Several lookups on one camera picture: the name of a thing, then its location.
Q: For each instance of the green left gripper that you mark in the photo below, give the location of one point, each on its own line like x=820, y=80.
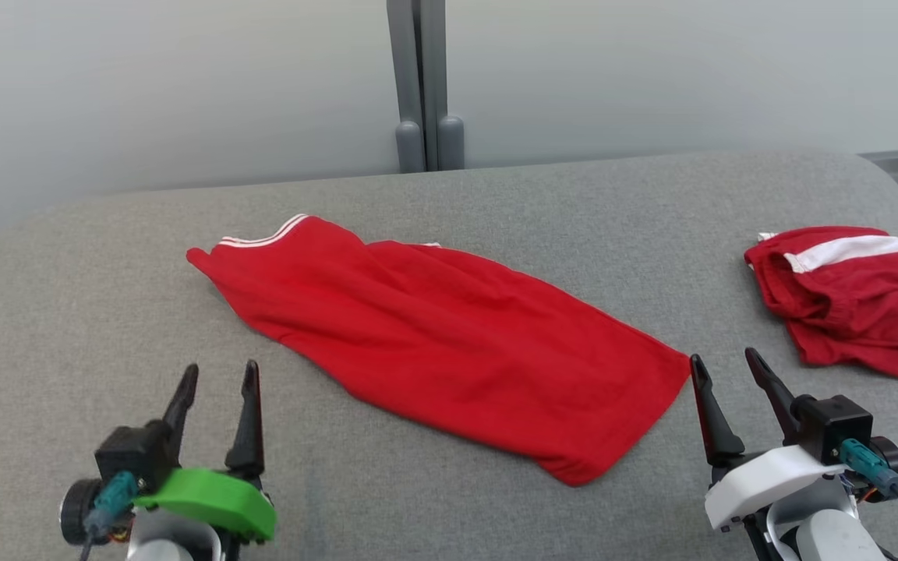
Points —
x=215, y=499

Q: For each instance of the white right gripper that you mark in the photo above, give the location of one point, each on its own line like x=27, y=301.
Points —
x=761, y=479

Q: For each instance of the red white basketball jersey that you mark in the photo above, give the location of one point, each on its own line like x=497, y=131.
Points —
x=433, y=343

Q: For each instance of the red shorts with white stripe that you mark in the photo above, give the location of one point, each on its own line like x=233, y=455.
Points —
x=846, y=312

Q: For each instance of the black round right wrist motor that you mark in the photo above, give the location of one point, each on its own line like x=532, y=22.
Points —
x=889, y=460

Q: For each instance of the black round wrist motor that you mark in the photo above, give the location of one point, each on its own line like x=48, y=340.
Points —
x=75, y=510
x=889, y=460

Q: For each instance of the grey fabric sofa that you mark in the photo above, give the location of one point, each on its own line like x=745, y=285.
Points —
x=106, y=312

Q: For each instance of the black round left wrist motor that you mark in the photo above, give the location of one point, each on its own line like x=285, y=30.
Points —
x=75, y=510

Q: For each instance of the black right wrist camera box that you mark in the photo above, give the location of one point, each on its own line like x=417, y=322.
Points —
x=831, y=428

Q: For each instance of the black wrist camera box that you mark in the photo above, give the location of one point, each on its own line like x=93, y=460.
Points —
x=133, y=456
x=831, y=428

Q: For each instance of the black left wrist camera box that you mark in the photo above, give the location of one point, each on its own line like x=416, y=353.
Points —
x=133, y=456

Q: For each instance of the grey partition post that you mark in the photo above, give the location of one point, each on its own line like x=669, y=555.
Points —
x=418, y=78

